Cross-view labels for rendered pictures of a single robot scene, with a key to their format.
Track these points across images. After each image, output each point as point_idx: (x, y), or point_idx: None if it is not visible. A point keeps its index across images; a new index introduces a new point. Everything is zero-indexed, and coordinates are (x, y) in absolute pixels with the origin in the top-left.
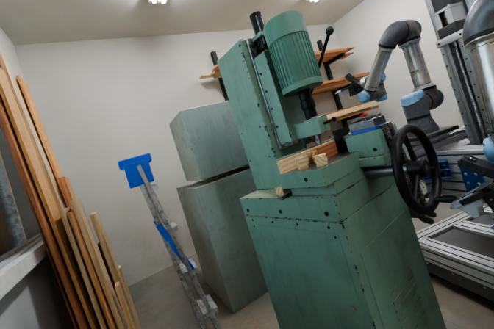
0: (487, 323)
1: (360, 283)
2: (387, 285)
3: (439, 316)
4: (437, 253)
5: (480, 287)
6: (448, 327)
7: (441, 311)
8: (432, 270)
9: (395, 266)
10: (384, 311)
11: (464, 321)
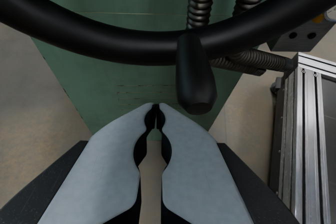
0: (247, 159)
1: (38, 49)
2: (113, 77)
3: (204, 127)
4: (294, 95)
5: (278, 147)
6: (218, 133)
7: (235, 121)
8: (278, 97)
9: (147, 69)
10: (92, 91)
11: (236, 142)
